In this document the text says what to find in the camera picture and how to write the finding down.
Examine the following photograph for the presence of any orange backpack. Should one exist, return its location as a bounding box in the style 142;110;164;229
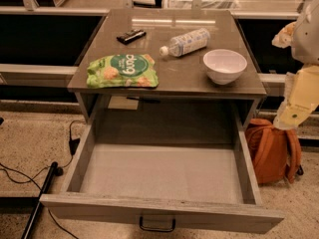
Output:
245;119;301;184

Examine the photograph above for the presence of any black rxbar chocolate bar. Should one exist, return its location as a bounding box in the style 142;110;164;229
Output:
117;29;147;45

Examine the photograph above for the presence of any open grey top drawer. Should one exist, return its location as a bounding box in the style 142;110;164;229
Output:
39;95;286;235

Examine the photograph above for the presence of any white bowl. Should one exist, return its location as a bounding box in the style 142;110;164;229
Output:
203;49;247;85

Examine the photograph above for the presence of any green snack bag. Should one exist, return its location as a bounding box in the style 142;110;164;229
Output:
87;54;159;89

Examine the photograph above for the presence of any black drawer handle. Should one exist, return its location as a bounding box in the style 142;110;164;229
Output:
139;216;176;233

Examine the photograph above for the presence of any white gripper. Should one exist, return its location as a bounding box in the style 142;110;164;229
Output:
271;0;319;129

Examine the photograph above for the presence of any black pole on floor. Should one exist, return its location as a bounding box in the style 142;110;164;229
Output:
20;161;64;239

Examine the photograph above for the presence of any clear plastic water bottle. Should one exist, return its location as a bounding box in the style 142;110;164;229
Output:
159;28;210;57

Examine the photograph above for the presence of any grey cabinet with glossy top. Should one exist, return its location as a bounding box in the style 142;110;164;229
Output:
68;9;266;135

